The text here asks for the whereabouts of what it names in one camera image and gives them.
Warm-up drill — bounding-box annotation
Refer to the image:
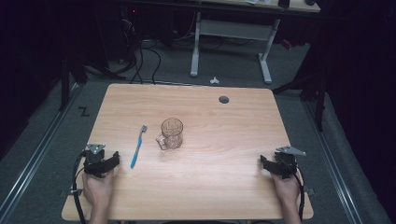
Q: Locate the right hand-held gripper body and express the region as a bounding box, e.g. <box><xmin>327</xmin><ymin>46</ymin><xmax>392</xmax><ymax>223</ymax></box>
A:
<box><xmin>273</xmin><ymin>146</ymin><xmax>307</xmax><ymax>180</ymax></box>

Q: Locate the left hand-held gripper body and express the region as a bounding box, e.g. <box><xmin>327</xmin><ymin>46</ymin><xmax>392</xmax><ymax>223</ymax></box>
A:
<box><xmin>82</xmin><ymin>143</ymin><xmax>108</xmax><ymax>179</ymax></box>

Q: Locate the blue toothbrush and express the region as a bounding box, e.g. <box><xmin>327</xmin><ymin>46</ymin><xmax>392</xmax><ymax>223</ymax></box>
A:
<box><xmin>130</xmin><ymin>124</ymin><xmax>149</xmax><ymax>170</ymax></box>

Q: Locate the clear glass mug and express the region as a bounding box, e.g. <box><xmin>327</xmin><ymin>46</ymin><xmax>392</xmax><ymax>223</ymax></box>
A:
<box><xmin>155</xmin><ymin>117</ymin><xmax>184</xmax><ymax>151</ymax></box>

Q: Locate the person's left hand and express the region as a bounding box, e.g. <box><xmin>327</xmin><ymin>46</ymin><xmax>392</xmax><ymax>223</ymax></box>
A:
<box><xmin>81</xmin><ymin>169</ymin><xmax>116</xmax><ymax>210</ymax></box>

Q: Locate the person's right hand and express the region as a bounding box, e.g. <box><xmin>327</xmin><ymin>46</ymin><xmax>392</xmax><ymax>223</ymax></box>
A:
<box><xmin>270</xmin><ymin>172</ymin><xmax>302</xmax><ymax>206</ymax></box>

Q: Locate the black metal stand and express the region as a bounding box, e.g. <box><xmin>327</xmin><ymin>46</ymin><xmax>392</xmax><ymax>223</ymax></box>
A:
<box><xmin>272</xmin><ymin>71</ymin><xmax>328</xmax><ymax>132</ymax></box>
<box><xmin>58</xmin><ymin>55</ymin><xmax>89</xmax><ymax>112</ymax></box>

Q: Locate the white-legged wooden desk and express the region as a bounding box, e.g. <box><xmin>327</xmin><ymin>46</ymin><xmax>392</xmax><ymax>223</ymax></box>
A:
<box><xmin>183</xmin><ymin>0</ymin><xmax>321</xmax><ymax>85</ymax></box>

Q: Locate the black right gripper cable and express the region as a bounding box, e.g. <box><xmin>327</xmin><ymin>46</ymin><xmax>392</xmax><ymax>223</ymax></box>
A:
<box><xmin>292</xmin><ymin>167</ymin><xmax>306</xmax><ymax>222</ymax></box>

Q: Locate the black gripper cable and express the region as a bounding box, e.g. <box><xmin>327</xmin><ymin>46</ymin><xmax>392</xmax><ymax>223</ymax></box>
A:
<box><xmin>292</xmin><ymin>167</ymin><xmax>306</xmax><ymax>222</ymax></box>
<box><xmin>71</xmin><ymin>150</ymin><xmax>94</xmax><ymax>224</ymax></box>

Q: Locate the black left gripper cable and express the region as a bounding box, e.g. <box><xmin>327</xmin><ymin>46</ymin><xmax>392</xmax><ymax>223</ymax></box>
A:
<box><xmin>71</xmin><ymin>150</ymin><xmax>94</xmax><ymax>224</ymax></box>

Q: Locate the metal floor rail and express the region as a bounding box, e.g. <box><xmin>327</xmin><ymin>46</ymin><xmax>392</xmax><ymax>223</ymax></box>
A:
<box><xmin>303</xmin><ymin>101</ymin><xmax>363</xmax><ymax>224</ymax></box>
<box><xmin>0</xmin><ymin>83</ymin><xmax>82</xmax><ymax>216</ymax></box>

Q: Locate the bundle of black floor cables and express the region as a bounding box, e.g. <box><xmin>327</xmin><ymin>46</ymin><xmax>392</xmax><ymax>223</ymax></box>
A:
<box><xmin>108</xmin><ymin>18</ymin><xmax>163</xmax><ymax>86</ymax></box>

